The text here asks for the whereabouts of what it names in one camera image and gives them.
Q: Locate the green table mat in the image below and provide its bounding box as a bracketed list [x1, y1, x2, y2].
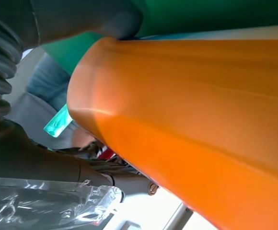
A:
[42, 0, 278, 76]

